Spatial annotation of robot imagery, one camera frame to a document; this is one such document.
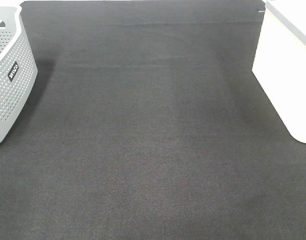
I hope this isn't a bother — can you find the black table mat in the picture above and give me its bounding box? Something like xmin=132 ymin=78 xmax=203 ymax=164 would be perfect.
xmin=0 ymin=0 xmax=306 ymax=240

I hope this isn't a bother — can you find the white storage box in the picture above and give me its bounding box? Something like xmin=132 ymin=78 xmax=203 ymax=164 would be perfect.
xmin=252 ymin=0 xmax=306 ymax=144

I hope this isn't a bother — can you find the grey perforated laundry basket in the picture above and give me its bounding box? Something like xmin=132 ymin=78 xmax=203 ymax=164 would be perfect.
xmin=0 ymin=4 xmax=38 ymax=143

